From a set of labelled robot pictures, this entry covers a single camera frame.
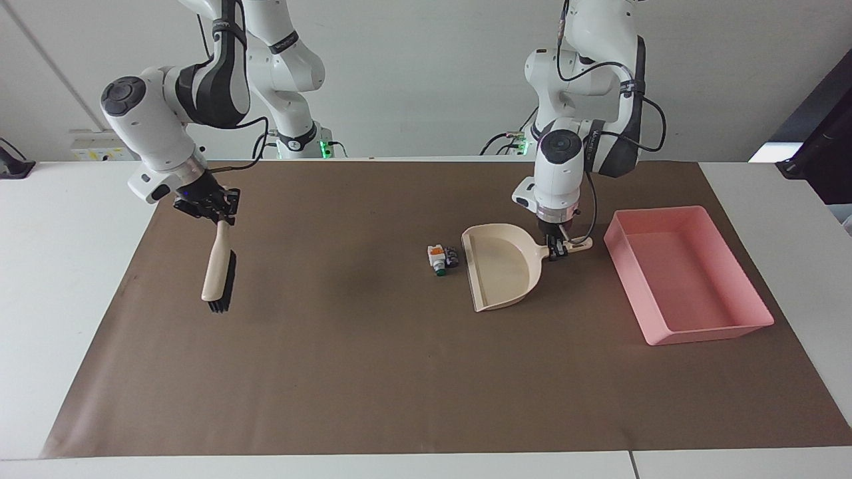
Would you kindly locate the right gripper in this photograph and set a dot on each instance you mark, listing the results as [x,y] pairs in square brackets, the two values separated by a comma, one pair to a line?
[198,188]

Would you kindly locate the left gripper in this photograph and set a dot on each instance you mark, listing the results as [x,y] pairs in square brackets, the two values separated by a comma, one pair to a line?
[553,230]

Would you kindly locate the beige hand brush black bristles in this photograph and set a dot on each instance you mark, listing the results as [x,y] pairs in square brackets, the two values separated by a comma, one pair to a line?
[217,263]

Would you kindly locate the beige plastic dustpan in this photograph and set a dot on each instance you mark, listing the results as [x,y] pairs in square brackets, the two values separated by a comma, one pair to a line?
[500,269]

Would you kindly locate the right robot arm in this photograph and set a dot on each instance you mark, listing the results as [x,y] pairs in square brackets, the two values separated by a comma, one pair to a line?
[143,126]

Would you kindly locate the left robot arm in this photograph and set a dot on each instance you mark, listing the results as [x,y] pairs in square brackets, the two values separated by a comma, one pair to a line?
[566,156]

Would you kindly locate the pink plastic bin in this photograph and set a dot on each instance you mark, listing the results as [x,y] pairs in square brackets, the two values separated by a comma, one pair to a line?
[685,279]

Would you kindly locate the dark small electronic part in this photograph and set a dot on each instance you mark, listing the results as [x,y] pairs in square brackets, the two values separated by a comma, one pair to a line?
[452,257]

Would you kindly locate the black stand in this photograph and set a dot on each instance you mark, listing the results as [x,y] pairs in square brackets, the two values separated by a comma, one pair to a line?
[13,166]
[822,146]

